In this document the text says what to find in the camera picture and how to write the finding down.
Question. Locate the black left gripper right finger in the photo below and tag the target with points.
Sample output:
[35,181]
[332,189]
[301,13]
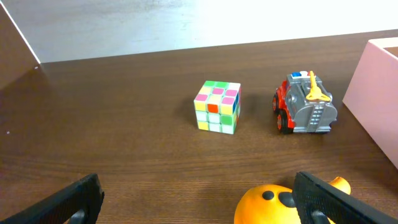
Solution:
[319,202]

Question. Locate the orange toy animal figure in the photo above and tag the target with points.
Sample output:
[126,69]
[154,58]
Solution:
[274,204]

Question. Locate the multicoloured puzzle cube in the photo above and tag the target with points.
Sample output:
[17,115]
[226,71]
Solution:
[217,106]

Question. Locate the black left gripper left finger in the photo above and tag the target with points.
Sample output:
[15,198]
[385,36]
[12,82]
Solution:
[79,202]

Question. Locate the red grey toy truck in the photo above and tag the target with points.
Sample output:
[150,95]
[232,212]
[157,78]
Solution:
[303,105]

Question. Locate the pink cardboard box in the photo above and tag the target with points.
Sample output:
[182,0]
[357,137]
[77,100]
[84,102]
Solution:
[372,94]

